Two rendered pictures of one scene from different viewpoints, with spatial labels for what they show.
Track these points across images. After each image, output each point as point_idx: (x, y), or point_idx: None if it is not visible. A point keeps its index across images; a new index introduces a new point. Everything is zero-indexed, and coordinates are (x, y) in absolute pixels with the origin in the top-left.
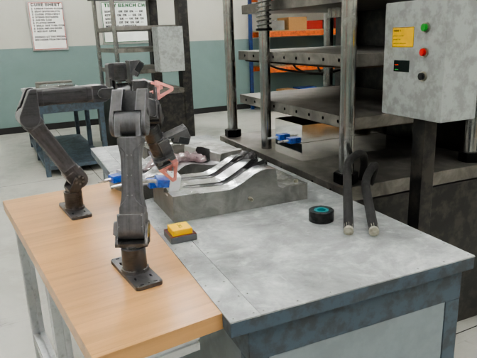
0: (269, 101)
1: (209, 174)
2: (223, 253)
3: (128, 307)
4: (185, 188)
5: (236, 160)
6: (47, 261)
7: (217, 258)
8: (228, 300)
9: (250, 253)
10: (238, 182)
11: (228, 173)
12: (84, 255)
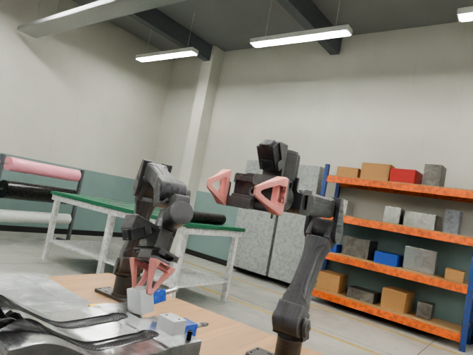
0: None
1: (98, 351)
2: (47, 303)
3: (108, 284)
4: (120, 312)
5: (36, 320)
6: (203, 310)
7: (52, 299)
8: (41, 279)
9: (17, 301)
10: (32, 310)
11: (53, 327)
12: (180, 313)
